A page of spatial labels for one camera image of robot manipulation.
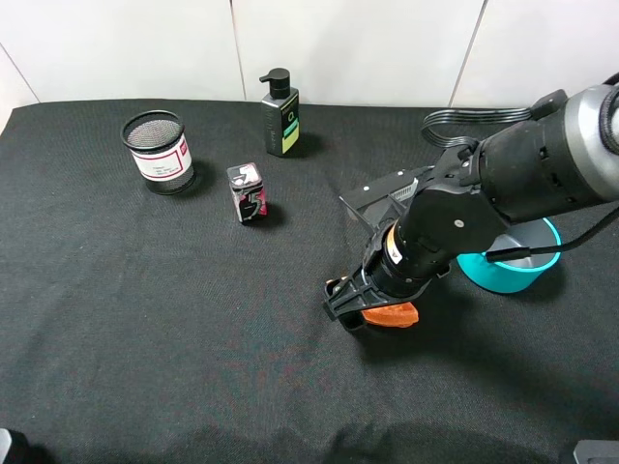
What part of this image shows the black pink gum box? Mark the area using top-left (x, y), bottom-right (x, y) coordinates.
top-left (226, 162), bottom-right (268, 224)

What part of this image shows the black round cable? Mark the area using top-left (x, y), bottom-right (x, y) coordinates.
top-left (486, 205), bottom-right (619, 264)

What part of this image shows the black tablecloth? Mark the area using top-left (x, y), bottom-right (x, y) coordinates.
top-left (1, 101), bottom-right (618, 463)

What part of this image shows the black ribbon cable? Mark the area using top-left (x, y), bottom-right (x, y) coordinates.
top-left (419, 106), bottom-right (533, 151)

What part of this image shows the teal saucepan with handle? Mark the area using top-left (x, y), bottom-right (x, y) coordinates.
top-left (457, 218), bottom-right (562, 294)

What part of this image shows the orange toy piece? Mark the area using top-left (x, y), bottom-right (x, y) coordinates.
top-left (362, 302), bottom-right (419, 329)

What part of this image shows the black mesh pen cup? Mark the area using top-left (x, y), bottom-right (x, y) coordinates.
top-left (121, 110), bottom-right (195, 195)

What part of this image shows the grey object bottom right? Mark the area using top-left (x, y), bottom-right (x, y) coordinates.
top-left (572, 440), bottom-right (619, 464)

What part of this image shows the dark pump soap bottle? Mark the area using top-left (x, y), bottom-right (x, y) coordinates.
top-left (259, 68), bottom-right (301, 158)

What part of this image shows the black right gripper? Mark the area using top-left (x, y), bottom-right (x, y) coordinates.
top-left (324, 168), bottom-right (503, 331)

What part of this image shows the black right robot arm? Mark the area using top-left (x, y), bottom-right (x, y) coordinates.
top-left (324, 81), bottom-right (618, 331)

